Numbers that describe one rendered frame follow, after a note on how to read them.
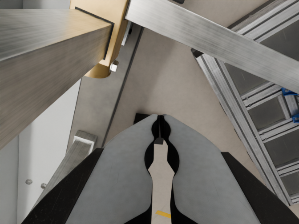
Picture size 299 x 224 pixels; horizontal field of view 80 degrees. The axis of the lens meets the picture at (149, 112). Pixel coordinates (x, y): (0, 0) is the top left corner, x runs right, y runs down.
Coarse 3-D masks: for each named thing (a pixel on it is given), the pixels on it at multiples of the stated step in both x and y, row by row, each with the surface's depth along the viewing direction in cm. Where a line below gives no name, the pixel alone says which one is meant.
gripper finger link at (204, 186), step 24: (168, 120) 11; (168, 144) 10; (192, 144) 9; (192, 168) 8; (216, 168) 8; (192, 192) 7; (216, 192) 7; (240, 192) 7; (192, 216) 6; (216, 216) 6; (240, 216) 6
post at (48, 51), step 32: (0, 32) 6; (32, 32) 8; (64, 32) 9; (96, 32) 13; (0, 64) 5; (32, 64) 7; (64, 64) 9; (0, 96) 5; (32, 96) 7; (0, 128) 6
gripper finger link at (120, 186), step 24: (144, 120) 11; (120, 144) 9; (144, 144) 9; (96, 168) 8; (120, 168) 8; (144, 168) 8; (96, 192) 7; (120, 192) 7; (144, 192) 7; (72, 216) 6; (96, 216) 6; (120, 216) 6; (144, 216) 6
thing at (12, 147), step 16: (0, 0) 30; (16, 0) 34; (16, 144) 53; (0, 160) 48; (16, 160) 57; (0, 176) 51; (16, 176) 61; (0, 192) 54; (16, 192) 65; (0, 208) 57; (16, 208) 71
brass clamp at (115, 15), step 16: (80, 0) 16; (96, 0) 16; (112, 0) 16; (128, 0) 17; (96, 16) 17; (112, 16) 17; (112, 32) 18; (112, 48) 18; (96, 64) 20; (112, 64) 21
